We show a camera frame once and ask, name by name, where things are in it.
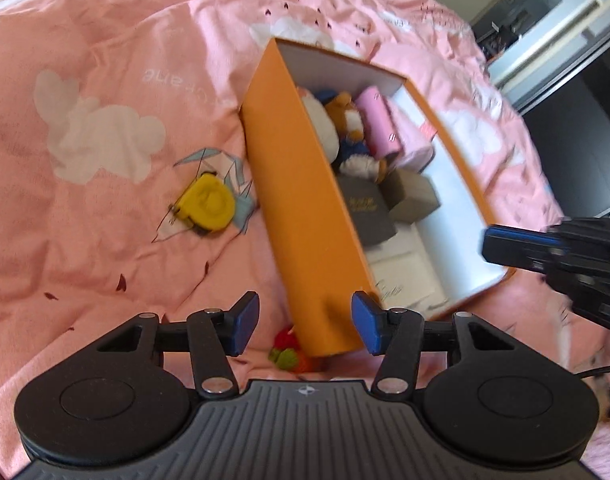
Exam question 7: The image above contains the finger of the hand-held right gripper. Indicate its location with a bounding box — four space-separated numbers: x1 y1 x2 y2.
482 225 560 275

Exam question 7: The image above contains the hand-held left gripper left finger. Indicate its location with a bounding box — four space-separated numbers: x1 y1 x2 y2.
96 290 260 395

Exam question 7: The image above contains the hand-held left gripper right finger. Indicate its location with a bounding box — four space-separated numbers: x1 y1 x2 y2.
351 290 520 395

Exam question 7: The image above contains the dark grey small box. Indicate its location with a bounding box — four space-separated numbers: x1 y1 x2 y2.
337 175 398 248

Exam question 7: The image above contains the brown small box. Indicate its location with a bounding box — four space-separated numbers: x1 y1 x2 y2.
382 167 442 226

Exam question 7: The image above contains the orange cardboard box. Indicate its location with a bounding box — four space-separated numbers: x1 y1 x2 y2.
240 37 518 358

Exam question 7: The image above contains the light pink cloth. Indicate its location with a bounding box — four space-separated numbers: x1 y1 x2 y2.
387 100 436 171

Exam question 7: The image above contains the pink rectangular case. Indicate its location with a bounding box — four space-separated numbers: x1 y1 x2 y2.
355 86 403 158

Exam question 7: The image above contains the red green knitted toy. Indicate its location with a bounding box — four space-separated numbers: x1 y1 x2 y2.
269 325 330 373

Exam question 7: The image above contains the yellow tape measure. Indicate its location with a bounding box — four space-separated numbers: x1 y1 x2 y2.
167 172 236 236

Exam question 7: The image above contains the blue white plush toy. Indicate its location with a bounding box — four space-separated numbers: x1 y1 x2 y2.
335 137 390 183

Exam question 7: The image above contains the white cabinet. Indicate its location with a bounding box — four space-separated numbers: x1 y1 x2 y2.
485 0 610 106

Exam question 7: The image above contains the pink printed blanket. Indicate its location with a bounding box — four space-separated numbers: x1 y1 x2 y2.
0 0 610 480

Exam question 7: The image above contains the black cable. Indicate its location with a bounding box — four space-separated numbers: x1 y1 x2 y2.
570 364 610 382

